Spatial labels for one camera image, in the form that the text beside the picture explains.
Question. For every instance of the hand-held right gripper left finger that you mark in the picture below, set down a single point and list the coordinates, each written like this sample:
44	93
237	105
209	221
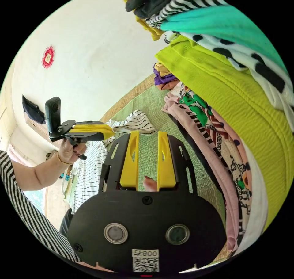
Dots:
131	161

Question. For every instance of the person's left forearm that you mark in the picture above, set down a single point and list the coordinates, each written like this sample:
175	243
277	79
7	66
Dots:
39	175

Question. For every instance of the pile of clothes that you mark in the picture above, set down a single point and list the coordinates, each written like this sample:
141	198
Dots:
229	88

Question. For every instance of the red wall ornament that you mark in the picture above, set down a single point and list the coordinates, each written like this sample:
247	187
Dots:
48	57

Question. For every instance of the person's left hand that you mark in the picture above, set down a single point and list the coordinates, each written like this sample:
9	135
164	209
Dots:
69	151

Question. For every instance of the striped long sleeve shirt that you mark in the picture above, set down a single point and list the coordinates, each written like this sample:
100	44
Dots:
91	175

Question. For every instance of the person's right hand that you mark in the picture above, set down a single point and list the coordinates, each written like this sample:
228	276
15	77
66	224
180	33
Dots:
151	184

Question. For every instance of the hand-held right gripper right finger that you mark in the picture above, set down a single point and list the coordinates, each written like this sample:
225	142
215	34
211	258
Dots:
165	164

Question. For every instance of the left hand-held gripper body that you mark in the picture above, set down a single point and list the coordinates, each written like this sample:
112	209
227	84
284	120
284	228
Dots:
69	131

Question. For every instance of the person's right forearm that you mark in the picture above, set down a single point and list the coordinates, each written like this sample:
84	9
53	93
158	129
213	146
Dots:
94	266

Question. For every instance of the person's body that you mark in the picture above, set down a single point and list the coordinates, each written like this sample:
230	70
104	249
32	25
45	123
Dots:
27	205

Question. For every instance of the bed with green woven mat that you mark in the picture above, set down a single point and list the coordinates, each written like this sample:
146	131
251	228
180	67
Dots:
149	104

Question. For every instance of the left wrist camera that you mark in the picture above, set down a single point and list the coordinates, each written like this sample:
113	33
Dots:
52	113

